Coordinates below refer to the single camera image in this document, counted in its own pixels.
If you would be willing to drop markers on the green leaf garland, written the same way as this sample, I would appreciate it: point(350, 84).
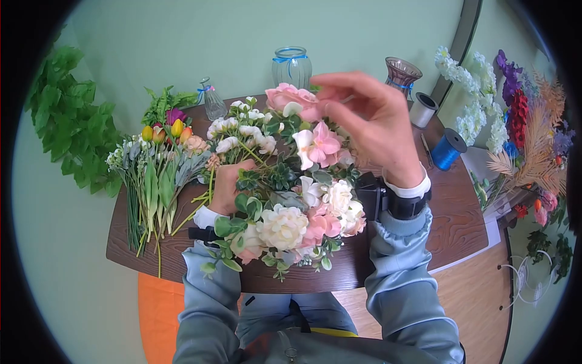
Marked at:
point(68, 123)

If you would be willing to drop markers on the white hydrangea stems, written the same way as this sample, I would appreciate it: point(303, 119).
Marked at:
point(477, 100)

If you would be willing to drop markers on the purple flower stem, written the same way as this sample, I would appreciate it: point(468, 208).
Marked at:
point(510, 77)

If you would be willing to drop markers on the blue ribbon spool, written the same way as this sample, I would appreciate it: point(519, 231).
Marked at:
point(448, 150)

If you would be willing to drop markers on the grey green leaf stem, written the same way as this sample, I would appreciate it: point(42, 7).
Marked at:
point(191, 168)

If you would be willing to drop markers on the green fern sprig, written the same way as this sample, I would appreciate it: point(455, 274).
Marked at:
point(163, 103)

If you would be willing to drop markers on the ribbed glass vase blue ribbon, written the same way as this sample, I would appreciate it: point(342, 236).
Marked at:
point(292, 70)

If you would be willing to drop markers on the person's body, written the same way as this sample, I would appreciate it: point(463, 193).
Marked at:
point(345, 348)

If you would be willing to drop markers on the white ribbon spool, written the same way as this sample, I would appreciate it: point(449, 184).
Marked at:
point(423, 111)

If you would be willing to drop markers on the orange dried fern leaves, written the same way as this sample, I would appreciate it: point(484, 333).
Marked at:
point(541, 136)

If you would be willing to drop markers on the bundle of small white sprigs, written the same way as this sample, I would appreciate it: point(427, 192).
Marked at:
point(125, 182)

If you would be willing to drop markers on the small glass bottle vase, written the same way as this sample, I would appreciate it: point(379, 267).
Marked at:
point(213, 103)

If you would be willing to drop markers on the red flower stem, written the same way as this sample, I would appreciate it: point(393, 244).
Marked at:
point(518, 118)

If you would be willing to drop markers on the person's legs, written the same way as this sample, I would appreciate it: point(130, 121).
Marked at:
point(277, 314)

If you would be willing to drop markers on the orange stool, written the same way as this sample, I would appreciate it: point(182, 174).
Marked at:
point(157, 318)

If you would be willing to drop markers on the white rose spray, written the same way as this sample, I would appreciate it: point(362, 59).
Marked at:
point(236, 132)

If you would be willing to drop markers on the pink flowers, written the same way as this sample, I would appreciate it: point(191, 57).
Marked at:
point(543, 207)

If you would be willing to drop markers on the person's right hand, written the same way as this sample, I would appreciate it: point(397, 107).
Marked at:
point(379, 127)

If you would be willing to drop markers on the pink and white flower bouquet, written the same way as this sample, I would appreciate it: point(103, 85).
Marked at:
point(284, 225)

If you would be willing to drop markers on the peach carnation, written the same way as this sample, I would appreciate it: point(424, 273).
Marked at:
point(196, 144)

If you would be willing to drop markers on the person's left fingers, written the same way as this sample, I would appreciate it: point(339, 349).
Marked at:
point(238, 167)

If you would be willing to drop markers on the dark green foliage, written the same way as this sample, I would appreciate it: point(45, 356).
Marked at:
point(561, 255)

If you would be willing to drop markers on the person's left hand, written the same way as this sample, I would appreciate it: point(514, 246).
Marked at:
point(223, 193)

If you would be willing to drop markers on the purple flower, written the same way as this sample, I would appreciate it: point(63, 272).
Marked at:
point(175, 116)

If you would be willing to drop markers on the purple glass vase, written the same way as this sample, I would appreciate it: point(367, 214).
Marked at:
point(402, 75)

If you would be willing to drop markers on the person's right index finger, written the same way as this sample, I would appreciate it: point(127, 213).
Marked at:
point(336, 79)

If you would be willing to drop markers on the bunch of yellow orange tulips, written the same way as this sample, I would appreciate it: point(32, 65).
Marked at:
point(157, 182)

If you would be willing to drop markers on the black wrist band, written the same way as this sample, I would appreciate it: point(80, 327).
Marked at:
point(404, 205)
point(202, 234)

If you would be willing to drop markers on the person's right thumb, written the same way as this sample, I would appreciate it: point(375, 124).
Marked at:
point(338, 119)

